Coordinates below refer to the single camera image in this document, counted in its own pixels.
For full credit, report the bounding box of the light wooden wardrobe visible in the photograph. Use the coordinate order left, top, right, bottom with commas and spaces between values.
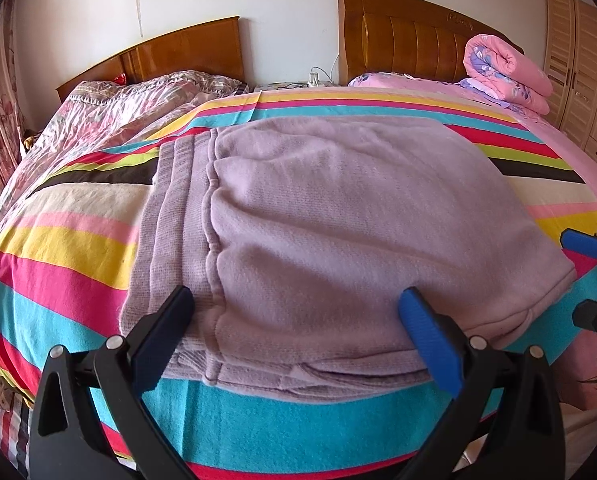
543, 0, 597, 181

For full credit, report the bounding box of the rainbow striped bed sheet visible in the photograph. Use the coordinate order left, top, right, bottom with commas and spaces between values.
0, 86, 597, 480

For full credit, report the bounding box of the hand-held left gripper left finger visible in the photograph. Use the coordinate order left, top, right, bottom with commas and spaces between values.
28, 285, 196, 480

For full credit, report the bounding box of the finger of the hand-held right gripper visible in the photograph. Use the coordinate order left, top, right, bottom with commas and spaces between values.
573, 299, 597, 343
561, 226, 597, 263

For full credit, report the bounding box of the pink floral quilt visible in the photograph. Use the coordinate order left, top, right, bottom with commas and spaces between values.
0, 71, 249, 261

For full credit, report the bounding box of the ribbed wooden headboard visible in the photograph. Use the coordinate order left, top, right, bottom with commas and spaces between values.
337, 0, 524, 86

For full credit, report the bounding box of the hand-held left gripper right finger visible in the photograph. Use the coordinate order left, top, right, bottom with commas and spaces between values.
399, 287, 567, 480

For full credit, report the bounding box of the lilac sweatshirt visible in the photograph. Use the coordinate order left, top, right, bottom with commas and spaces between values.
120, 117, 578, 403

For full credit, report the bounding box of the rolled pink quilt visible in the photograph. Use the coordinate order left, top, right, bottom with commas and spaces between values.
461, 34, 554, 116

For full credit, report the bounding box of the white charger cable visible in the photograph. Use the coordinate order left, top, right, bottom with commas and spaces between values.
311, 54, 340, 85

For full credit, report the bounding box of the plaid bed sheet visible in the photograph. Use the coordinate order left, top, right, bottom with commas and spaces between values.
0, 395, 34, 478

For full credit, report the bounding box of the plain wooden headboard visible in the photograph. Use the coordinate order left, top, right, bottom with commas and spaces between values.
55, 16, 246, 106

